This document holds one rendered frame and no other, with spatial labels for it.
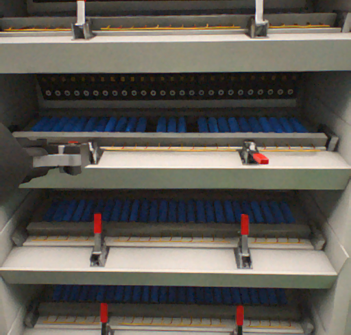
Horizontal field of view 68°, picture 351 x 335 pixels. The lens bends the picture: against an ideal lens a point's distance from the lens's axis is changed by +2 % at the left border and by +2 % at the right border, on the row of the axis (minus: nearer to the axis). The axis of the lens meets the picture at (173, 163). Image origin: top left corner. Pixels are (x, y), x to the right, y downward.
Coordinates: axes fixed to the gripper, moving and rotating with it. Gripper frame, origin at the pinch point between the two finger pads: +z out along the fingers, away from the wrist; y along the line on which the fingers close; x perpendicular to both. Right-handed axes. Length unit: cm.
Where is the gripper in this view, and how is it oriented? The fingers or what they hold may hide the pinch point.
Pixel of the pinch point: (70, 153)
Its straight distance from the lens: 38.4
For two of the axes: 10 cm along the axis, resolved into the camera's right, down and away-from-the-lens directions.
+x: 0.0, -10.0, -0.9
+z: 0.3, -0.9, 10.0
